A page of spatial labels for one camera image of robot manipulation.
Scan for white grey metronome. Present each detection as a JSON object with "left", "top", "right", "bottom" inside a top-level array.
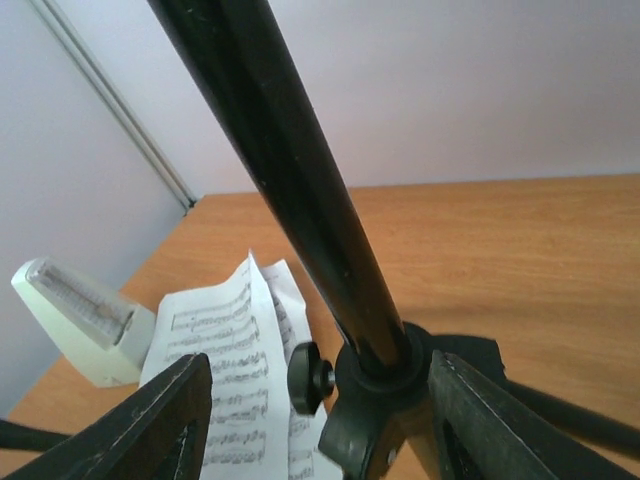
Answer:
[{"left": 11, "top": 257, "right": 156, "bottom": 388}]

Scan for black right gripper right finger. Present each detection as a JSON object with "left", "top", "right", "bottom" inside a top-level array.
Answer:
[{"left": 428, "top": 351, "right": 635, "bottom": 479}]

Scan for white sheet music page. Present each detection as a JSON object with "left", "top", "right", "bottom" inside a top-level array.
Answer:
[
  {"left": 140, "top": 256, "right": 290, "bottom": 479},
  {"left": 261, "top": 260, "right": 343, "bottom": 480}
]

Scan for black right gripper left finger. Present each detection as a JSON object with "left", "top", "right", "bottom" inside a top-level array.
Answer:
[{"left": 7, "top": 354, "right": 212, "bottom": 479}]

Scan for black tripod music stand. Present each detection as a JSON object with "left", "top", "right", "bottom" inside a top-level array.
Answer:
[{"left": 0, "top": 0, "right": 640, "bottom": 480}]

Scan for left aluminium corner post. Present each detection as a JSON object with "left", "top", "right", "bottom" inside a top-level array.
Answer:
[{"left": 29, "top": 0, "right": 197, "bottom": 211}]

